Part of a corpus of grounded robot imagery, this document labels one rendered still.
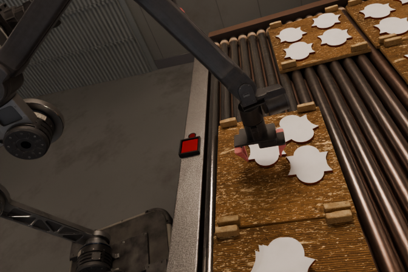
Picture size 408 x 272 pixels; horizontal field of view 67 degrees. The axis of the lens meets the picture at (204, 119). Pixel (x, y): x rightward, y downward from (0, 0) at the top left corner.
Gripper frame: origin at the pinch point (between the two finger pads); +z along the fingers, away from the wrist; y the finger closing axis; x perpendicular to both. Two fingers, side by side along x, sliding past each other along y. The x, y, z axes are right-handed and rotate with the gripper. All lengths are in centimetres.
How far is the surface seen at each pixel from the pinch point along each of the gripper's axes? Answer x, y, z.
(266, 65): -57, -4, 4
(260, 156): -1.6, 1.1, 2.0
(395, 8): -76, -62, 3
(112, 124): -165, 162, 95
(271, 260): 30.9, 0.3, 0.3
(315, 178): 9.1, -12.8, 2.1
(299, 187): 10.4, -8.4, 3.1
